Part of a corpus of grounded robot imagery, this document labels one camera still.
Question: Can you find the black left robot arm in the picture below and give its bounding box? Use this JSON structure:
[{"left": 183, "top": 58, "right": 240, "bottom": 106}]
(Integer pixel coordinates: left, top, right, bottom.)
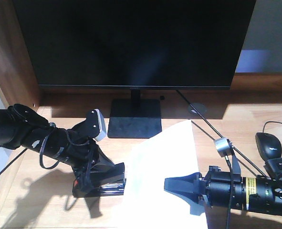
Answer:
[{"left": 0, "top": 104, "right": 125, "bottom": 185}]

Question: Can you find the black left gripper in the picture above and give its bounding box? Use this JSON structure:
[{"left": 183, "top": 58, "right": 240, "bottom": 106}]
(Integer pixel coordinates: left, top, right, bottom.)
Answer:
[{"left": 65, "top": 120, "right": 125, "bottom": 181}]

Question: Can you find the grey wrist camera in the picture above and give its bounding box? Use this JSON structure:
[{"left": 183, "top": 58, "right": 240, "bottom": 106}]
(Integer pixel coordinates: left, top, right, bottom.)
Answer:
[
  {"left": 214, "top": 137, "right": 234, "bottom": 157},
  {"left": 86, "top": 109, "right": 107, "bottom": 142}
]

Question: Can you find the black monitor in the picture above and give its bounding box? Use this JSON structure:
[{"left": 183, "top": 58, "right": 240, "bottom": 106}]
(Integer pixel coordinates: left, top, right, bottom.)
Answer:
[{"left": 13, "top": 0, "right": 256, "bottom": 138}]

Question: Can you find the black monitor cable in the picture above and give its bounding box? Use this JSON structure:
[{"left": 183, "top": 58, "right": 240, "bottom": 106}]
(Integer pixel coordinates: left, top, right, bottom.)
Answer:
[{"left": 175, "top": 89, "right": 268, "bottom": 178}]

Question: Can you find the black right camera cable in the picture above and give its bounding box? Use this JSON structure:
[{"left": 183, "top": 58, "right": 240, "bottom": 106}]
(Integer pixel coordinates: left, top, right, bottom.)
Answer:
[{"left": 224, "top": 152, "right": 236, "bottom": 229}]

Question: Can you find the black keyboard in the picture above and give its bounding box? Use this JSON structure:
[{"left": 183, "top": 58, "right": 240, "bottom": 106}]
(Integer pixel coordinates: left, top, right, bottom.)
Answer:
[{"left": 264, "top": 157, "right": 282, "bottom": 181}]

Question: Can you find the white paper sheet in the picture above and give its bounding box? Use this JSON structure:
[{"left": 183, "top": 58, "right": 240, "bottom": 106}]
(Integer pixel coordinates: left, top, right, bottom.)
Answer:
[{"left": 100, "top": 120, "right": 207, "bottom": 229}]

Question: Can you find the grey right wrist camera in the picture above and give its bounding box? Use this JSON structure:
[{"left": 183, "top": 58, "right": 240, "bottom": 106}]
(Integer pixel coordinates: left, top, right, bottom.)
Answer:
[{"left": 214, "top": 137, "right": 234, "bottom": 157}]

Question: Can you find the black computer mouse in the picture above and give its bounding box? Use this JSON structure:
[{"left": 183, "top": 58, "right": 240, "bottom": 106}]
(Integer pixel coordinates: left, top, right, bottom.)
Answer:
[{"left": 255, "top": 132, "right": 282, "bottom": 161}]

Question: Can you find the black stapler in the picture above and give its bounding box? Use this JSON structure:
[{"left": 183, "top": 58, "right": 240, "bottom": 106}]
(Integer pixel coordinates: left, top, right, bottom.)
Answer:
[{"left": 72, "top": 175, "right": 125, "bottom": 198}]

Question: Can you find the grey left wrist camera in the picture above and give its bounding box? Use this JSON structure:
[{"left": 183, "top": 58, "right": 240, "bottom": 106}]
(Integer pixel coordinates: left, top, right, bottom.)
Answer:
[{"left": 86, "top": 109, "right": 107, "bottom": 142}]

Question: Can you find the black mouse cable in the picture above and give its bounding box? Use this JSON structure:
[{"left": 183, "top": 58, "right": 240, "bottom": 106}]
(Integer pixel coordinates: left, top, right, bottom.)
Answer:
[{"left": 262, "top": 121, "right": 282, "bottom": 134}]

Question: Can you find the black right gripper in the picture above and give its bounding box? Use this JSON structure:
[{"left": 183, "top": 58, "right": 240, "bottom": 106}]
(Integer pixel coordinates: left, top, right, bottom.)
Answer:
[{"left": 164, "top": 166, "right": 243, "bottom": 216}]

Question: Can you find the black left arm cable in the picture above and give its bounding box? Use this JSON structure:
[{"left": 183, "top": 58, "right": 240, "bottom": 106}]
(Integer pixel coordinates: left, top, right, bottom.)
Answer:
[{"left": 38, "top": 123, "right": 71, "bottom": 170}]

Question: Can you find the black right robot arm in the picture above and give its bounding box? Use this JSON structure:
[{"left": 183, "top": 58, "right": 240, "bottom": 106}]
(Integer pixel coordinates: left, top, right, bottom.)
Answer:
[{"left": 164, "top": 166, "right": 282, "bottom": 216}]

